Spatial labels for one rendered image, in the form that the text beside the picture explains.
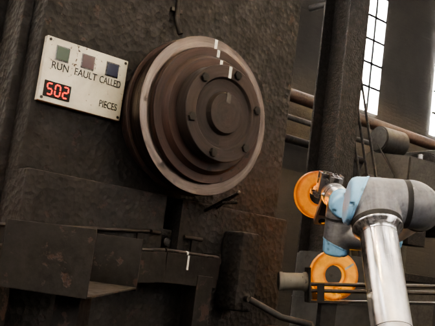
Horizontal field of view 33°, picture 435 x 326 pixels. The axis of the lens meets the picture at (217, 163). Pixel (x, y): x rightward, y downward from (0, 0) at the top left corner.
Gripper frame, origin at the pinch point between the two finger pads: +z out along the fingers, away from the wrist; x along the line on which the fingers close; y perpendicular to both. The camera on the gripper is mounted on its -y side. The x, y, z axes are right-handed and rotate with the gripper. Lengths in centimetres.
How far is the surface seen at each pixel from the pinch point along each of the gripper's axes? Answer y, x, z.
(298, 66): 48, -119, 887
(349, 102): 20, -98, 408
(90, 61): 27, 77, -23
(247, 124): 17.7, 29.2, -17.9
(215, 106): 22, 40, -27
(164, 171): 1, 51, -29
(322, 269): -22.6, -3.2, -13.3
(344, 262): -19.7, -9.9, -11.7
